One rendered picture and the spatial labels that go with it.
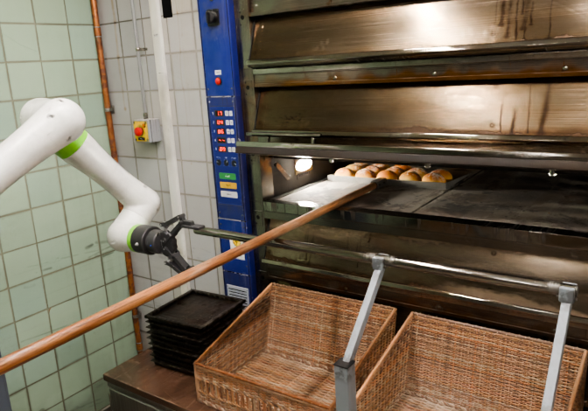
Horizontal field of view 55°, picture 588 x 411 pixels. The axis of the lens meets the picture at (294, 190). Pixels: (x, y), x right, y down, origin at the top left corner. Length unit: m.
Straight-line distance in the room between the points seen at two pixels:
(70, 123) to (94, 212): 1.26
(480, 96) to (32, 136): 1.27
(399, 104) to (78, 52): 1.52
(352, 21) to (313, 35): 0.15
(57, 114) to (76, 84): 1.15
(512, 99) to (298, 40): 0.76
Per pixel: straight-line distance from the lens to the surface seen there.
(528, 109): 1.77
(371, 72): 1.94
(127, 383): 2.33
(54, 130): 1.62
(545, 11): 1.76
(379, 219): 2.00
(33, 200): 2.67
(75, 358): 2.96
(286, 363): 2.28
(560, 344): 1.43
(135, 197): 1.93
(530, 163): 1.63
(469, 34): 1.79
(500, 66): 1.78
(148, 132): 2.56
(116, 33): 2.76
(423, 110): 1.87
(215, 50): 2.29
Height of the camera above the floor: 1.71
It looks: 13 degrees down
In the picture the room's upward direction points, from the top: 4 degrees counter-clockwise
